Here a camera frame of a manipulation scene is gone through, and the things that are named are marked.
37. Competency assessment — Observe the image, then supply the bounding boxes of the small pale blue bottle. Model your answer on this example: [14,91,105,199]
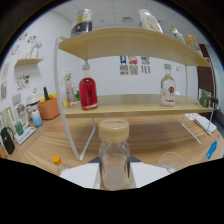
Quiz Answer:
[30,109,44,128]

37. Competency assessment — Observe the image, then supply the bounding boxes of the clear bottle red label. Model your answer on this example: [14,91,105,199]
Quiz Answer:
[159,63,177,108]

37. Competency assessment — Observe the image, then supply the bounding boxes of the white figurine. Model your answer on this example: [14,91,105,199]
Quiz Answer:
[29,40,44,59]

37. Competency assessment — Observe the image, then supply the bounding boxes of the green cup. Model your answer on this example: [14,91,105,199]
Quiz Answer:
[13,120,25,136]

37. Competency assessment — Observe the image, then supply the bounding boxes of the white milk bottle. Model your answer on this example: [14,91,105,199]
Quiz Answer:
[138,8,164,34]

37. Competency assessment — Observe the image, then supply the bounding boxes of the red liquid bottle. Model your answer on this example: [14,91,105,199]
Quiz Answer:
[78,63,99,111]

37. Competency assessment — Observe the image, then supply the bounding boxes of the clear bottle green cap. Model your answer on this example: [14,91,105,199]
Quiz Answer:
[170,25,186,44]

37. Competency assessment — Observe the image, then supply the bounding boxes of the two-tier wooden shelf rack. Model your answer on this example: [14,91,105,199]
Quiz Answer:
[53,26,218,163]

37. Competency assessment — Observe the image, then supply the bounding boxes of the glass jar of limes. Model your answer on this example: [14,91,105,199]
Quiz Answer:
[198,88,213,109]

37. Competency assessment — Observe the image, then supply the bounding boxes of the clear bottle orange cap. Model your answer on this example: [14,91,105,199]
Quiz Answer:
[51,155,71,176]

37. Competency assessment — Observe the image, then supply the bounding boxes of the black kettle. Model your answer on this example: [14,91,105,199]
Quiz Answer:
[0,126,16,156]

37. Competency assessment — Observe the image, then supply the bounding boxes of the clear jar with beige lid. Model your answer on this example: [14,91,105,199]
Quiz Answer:
[97,118,131,191]

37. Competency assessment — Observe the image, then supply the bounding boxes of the black and yellow can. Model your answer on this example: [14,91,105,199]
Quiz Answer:
[70,8,94,38]

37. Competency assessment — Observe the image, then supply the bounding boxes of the wall posters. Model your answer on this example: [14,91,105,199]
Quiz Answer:
[119,55,151,76]

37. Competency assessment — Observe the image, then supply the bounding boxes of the wooden wall shelf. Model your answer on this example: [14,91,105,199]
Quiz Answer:
[13,57,44,67]

